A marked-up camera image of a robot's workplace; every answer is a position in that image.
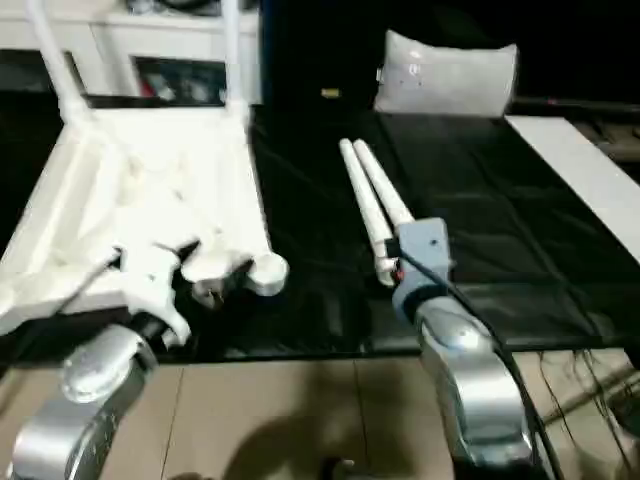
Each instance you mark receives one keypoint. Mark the black work mat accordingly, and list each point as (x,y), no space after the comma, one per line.
(475,200)

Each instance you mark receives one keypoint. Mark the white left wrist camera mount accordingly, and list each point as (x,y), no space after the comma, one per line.
(155,280)

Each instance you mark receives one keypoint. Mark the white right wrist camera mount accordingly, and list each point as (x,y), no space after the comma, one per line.
(425,245)

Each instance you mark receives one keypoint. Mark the white flat board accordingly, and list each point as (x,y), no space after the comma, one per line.
(585,170)

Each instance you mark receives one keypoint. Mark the tall black cabinet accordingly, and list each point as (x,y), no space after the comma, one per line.
(325,50)

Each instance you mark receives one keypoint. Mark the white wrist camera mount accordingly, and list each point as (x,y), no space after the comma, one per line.
(155,280)
(425,245)

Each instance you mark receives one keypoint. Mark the white plastic table leg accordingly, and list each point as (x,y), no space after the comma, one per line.
(382,185)
(55,60)
(362,200)
(234,60)

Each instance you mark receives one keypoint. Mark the black bar with red mark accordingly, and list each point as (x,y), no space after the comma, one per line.
(575,103)

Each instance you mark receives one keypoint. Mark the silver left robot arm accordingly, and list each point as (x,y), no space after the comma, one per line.
(85,390)

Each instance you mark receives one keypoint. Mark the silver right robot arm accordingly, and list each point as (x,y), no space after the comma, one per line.
(470,380)

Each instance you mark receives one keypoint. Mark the red box in cabinet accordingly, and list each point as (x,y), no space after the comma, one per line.
(149,86)

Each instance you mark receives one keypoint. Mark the grey cushion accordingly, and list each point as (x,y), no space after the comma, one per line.
(450,75)

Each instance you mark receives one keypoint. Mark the dark robot foot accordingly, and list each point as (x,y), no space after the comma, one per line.
(340,471)

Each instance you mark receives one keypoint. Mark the white plastic table top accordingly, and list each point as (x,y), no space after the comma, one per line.
(100,200)

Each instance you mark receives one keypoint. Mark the round grey appliance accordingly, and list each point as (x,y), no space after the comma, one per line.
(190,3)

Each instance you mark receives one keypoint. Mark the white cabinet with glass doors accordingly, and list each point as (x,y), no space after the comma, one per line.
(150,35)

